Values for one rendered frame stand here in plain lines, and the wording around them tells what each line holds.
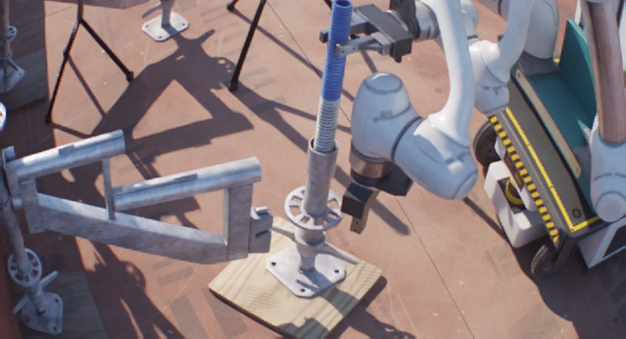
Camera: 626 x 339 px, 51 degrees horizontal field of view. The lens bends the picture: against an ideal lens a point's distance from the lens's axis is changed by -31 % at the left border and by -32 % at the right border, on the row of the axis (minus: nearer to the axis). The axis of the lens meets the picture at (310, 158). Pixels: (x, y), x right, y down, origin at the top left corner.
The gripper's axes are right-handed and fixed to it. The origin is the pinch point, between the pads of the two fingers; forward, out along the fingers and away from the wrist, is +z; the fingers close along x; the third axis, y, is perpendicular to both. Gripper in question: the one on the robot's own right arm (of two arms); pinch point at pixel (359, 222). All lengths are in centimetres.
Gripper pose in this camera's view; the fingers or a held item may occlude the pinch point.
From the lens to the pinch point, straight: 191.2
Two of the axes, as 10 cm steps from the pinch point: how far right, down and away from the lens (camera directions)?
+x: -4.5, 6.0, -6.6
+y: -8.9, -3.8, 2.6
